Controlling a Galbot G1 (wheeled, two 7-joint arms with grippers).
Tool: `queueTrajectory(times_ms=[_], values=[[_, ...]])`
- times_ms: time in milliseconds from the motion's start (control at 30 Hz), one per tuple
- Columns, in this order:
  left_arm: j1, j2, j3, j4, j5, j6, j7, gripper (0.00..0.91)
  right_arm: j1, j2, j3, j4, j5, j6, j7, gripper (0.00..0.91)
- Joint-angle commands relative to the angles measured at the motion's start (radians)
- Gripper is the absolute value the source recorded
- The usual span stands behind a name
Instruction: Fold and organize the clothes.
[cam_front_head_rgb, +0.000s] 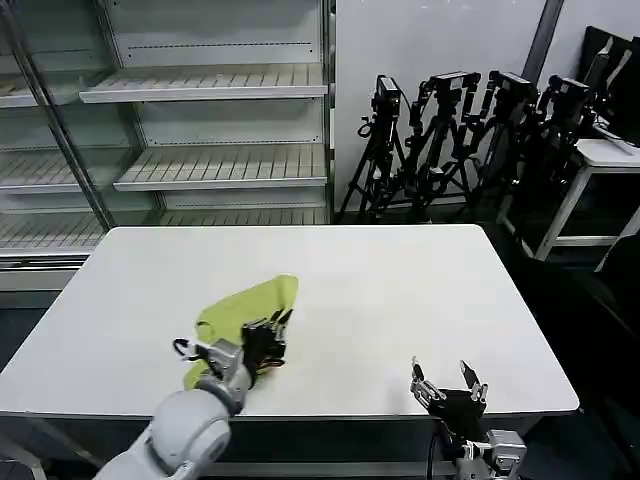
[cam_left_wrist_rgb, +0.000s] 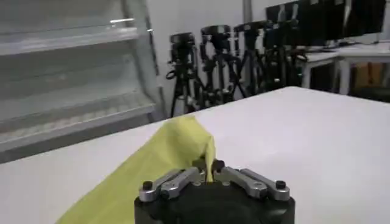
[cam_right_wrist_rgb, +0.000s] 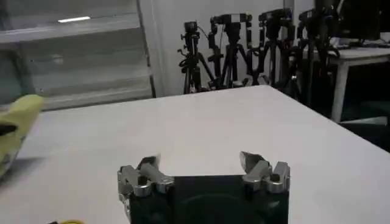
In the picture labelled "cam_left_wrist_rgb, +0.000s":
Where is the black camera tripod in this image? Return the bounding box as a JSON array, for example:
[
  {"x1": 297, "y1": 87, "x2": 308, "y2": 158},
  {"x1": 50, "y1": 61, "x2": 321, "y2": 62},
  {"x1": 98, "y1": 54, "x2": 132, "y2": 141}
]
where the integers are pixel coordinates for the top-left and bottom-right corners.
[
  {"x1": 233, "y1": 19, "x2": 271, "y2": 96},
  {"x1": 199, "y1": 24, "x2": 248, "y2": 107},
  {"x1": 165, "y1": 32, "x2": 205, "y2": 119},
  {"x1": 262, "y1": 18, "x2": 309, "y2": 93}
]

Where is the black computer monitor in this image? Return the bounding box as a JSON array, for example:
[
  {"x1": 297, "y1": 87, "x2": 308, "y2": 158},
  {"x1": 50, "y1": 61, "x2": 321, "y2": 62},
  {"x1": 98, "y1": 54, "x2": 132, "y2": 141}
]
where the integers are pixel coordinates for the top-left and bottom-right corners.
[{"x1": 264, "y1": 0, "x2": 388, "y2": 47}]

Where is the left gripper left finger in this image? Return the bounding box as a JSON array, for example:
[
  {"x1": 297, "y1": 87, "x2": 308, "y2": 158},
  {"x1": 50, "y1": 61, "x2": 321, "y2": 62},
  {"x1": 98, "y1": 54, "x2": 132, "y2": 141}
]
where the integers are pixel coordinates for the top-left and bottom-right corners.
[{"x1": 138, "y1": 158, "x2": 208, "y2": 203}]

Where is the empty white shelf rack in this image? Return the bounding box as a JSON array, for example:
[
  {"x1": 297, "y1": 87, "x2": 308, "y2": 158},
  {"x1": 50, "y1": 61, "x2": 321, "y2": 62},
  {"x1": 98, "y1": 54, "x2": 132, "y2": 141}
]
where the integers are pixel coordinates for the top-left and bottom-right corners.
[{"x1": 0, "y1": 0, "x2": 168, "y2": 164}]

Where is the brown cardboard box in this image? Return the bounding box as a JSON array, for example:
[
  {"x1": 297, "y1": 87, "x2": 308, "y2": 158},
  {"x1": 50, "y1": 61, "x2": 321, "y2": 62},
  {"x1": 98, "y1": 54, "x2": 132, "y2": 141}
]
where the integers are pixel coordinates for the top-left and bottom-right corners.
[{"x1": 353, "y1": 62, "x2": 383, "y2": 89}]

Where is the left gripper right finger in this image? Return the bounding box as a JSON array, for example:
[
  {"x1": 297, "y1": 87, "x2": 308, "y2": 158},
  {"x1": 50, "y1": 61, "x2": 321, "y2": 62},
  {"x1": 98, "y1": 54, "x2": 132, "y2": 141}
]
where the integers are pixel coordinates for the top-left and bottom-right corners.
[{"x1": 213, "y1": 158, "x2": 291, "y2": 202}]

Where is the lime green t-shirt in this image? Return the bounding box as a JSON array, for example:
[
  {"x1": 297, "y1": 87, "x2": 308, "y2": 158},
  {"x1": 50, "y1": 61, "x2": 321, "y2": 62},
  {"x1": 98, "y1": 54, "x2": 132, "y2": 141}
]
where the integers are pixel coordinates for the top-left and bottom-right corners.
[{"x1": 55, "y1": 114, "x2": 217, "y2": 224}]

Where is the white desk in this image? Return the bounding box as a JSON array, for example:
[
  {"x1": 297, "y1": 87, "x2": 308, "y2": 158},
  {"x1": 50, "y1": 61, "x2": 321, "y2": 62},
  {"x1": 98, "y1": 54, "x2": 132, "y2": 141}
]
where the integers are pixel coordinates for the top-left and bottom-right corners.
[{"x1": 300, "y1": 41, "x2": 390, "y2": 96}]

